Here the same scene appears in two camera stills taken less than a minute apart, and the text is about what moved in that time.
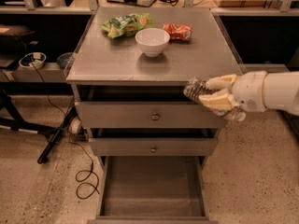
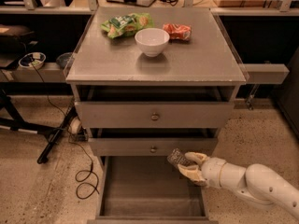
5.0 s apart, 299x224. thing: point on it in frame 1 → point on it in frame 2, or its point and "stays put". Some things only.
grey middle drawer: (152, 147) stays put
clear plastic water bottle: (196, 87) → (178, 157)
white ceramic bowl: (152, 41) stays put
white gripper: (249, 90) → (212, 171)
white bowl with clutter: (34, 60) stays put
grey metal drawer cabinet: (129, 69) stays put
